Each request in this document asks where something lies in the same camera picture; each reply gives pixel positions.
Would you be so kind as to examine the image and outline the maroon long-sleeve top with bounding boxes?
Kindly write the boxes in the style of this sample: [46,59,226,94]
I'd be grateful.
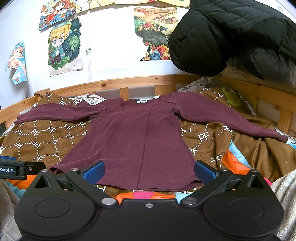
[16,92,287,191]

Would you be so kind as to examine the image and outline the orange and blue blanket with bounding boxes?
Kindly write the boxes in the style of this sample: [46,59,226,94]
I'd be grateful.
[4,139,296,202]

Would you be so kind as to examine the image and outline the brown PF patterned duvet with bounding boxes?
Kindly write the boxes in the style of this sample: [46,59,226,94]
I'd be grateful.
[1,89,295,193]

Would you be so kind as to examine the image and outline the beige fleece blanket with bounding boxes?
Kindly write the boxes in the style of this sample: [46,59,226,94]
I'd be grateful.
[271,170,296,241]

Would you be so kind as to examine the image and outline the yellow-green cloth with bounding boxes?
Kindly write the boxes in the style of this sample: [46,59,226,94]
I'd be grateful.
[222,87,242,106]

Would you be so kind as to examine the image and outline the black puffer jacket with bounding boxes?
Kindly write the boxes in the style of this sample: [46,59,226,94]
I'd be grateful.
[169,1,295,86]

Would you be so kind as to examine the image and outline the wooden bed frame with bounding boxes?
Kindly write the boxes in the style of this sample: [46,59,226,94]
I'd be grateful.
[1,68,295,133]

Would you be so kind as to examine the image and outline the small peeling wall poster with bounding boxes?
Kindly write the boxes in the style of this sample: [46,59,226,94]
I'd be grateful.
[5,42,27,85]

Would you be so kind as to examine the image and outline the anime boy wall poster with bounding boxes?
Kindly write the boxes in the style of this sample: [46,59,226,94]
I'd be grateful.
[48,18,83,77]

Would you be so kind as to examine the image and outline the landscape cartoon wall poster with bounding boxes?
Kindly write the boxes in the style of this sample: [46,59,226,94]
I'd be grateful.
[134,6,178,61]

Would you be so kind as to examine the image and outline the red-haired character wall poster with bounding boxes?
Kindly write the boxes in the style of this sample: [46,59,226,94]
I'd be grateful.
[39,0,76,31]

